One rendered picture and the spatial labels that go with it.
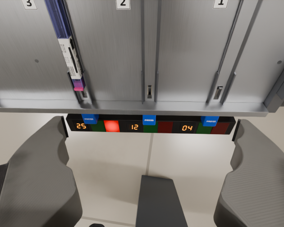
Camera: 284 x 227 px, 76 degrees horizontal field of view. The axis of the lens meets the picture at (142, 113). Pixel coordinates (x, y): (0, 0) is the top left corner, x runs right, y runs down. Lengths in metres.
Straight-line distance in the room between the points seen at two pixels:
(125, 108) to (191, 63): 0.12
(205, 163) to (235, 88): 0.84
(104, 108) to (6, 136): 1.07
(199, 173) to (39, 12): 1.04
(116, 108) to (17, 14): 0.18
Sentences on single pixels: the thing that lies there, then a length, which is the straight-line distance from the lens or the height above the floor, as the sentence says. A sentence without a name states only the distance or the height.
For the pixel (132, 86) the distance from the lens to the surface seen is 0.30.
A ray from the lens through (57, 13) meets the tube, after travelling 0.26.
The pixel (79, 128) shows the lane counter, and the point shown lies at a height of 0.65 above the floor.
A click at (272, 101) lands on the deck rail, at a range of 0.35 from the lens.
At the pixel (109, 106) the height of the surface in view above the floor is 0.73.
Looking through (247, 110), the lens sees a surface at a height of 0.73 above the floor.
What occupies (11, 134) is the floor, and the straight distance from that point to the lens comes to 1.32.
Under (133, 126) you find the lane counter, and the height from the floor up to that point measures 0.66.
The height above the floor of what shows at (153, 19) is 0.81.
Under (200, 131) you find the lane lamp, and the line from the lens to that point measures 0.40.
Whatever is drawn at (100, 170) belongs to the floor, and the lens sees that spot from 1.13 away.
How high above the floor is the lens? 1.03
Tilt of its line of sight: 87 degrees down
